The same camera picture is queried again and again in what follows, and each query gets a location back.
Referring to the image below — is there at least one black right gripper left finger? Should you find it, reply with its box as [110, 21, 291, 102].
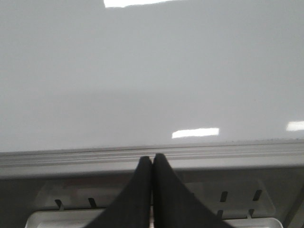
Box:
[86, 156, 152, 228]

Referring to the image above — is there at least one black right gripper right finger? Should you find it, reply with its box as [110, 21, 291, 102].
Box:
[152, 153, 231, 228]

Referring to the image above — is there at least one white plastic marker tray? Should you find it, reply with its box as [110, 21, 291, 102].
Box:
[25, 180, 283, 228]

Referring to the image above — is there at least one white whiteboard with aluminium frame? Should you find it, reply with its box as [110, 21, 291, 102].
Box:
[0, 0, 304, 179]

